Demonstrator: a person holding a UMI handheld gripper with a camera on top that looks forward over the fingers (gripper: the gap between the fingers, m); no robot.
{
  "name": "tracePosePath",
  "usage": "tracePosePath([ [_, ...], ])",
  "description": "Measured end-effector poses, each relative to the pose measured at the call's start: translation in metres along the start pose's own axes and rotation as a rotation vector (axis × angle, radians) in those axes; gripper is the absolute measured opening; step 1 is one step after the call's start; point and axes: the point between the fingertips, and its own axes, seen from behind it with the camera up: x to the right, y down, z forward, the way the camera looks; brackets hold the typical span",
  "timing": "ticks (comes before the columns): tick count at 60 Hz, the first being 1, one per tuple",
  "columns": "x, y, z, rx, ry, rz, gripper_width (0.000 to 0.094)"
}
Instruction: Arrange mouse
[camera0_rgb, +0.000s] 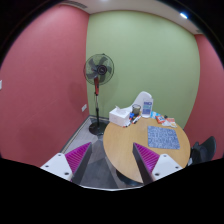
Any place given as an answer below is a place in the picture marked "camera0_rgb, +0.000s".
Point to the orange red small box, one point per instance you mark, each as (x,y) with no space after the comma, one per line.
(160,119)

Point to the clear bottle with blue label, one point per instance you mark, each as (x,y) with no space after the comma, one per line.
(147,108)

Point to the white tissue box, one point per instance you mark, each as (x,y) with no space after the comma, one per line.
(119,116)

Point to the dark glass jar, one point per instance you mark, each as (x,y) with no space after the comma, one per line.
(136,109)

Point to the blue grey patterned mouse pad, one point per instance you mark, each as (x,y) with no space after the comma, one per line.
(162,138)

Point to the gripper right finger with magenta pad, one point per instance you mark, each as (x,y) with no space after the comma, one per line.
(153,166)

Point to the red white marker pen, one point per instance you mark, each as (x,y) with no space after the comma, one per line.
(136,119)

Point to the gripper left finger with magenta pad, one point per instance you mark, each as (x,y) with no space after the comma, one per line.
(70,166)

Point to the black standing pedestal fan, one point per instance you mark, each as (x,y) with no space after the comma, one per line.
(98,70)

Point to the black office chair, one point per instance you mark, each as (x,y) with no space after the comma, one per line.
(202,152)

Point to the white wall socket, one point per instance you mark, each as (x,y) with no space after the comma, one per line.
(84,107)

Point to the light blue small packet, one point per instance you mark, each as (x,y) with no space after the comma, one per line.
(153,114)

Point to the orange white card packet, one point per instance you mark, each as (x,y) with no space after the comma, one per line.
(172,122)

